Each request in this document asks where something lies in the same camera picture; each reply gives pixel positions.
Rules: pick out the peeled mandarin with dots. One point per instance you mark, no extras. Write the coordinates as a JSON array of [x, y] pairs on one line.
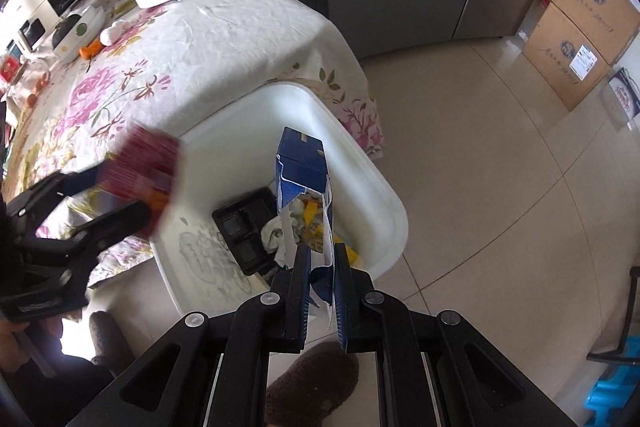
[[90, 51]]

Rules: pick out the person's left hand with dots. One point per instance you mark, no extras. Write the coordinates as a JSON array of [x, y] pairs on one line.
[[12, 342]]

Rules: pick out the small crumpled white tissue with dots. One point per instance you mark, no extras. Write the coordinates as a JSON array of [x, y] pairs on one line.
[[114, 33]]

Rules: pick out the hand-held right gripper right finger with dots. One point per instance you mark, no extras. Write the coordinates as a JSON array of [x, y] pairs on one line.
[[341, 292]]

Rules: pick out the white trash bin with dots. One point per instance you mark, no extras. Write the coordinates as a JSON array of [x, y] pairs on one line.
[[250, 132]]

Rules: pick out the black metal stand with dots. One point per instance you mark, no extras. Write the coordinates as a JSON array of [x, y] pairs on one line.
[[631, 307]]

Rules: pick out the brown fuzzy slipper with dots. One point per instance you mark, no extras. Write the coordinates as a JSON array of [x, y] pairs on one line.
[[110, 342], [310, 382]]

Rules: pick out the blue carton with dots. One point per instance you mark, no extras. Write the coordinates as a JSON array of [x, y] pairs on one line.
[[300, 162]]

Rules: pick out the white kitchen appliance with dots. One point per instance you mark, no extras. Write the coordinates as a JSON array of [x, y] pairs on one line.
[[31, 36]]

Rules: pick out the floral tablecloth with yellow border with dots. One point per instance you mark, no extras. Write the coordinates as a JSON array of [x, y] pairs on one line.
[[200, 37]]

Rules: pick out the red snack wrapper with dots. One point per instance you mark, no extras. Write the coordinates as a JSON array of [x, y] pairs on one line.
[[145, 162]]

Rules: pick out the black plastic tray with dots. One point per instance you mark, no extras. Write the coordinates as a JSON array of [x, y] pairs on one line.
[[240, 217]]

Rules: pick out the white bowl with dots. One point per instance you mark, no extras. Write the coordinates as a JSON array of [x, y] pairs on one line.
[[90, 24]]

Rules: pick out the white printed bag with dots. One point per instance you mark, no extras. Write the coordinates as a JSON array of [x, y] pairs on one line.
[[625, 94]]

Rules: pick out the large white tissue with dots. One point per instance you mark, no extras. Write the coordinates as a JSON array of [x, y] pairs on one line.
[[272, 234]]

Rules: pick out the person's dark pants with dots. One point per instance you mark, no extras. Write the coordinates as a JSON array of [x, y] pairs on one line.
[[60, 392]]

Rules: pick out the yellow packet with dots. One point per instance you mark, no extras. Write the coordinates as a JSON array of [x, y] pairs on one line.
[[312, 212]]

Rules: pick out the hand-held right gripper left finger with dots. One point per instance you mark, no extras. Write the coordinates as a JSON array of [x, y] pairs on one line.
[[300, 297]]

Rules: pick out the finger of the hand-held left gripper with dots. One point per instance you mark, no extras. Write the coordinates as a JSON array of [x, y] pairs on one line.
[[110, 224], [60, 184]]

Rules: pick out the blue plastic stool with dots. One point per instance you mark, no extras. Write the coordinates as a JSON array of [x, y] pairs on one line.
[[615, 397]]

